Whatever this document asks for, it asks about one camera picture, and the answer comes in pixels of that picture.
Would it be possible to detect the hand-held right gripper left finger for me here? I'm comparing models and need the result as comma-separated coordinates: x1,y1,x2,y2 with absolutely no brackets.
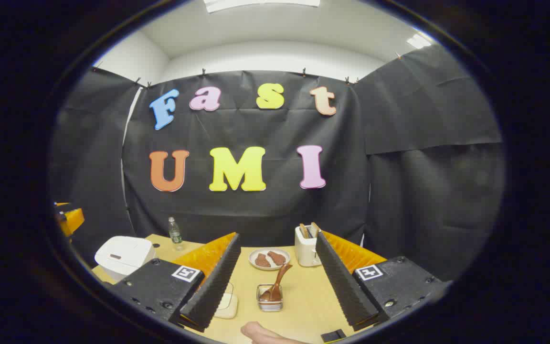
108,232,242,333

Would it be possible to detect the white rice cooker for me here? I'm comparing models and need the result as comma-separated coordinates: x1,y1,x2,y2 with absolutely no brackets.
95,236,156,282

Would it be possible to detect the clear box of white rice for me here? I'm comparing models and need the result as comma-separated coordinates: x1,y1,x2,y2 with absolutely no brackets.
215,282,238,319

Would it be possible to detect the small ceiling light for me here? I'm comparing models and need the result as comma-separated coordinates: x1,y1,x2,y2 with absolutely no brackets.
406,33,432,49

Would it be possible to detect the clear plastic water bottle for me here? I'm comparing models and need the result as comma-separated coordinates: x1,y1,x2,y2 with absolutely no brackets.
168,217,185,251

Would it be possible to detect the white toaster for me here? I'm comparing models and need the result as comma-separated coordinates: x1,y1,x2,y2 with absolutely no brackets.
295,225,323,267

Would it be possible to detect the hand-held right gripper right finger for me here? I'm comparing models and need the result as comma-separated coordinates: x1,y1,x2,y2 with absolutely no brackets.
315,230,452,331

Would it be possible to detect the large ceiling light panel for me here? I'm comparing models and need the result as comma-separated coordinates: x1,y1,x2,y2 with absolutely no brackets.
203,0,321,13

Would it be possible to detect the white round plate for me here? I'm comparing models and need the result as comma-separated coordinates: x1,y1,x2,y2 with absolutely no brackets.
249,247,291,271

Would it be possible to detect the brown wooden spoon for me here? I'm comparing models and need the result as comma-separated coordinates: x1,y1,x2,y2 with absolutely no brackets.
259,263,293,302

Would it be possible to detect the black backdrop cloth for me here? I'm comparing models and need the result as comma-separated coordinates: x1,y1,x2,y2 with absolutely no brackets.
50,45,505,282

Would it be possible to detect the metal wire chopstick holder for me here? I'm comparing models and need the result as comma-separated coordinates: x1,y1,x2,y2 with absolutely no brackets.
256,284,284,312

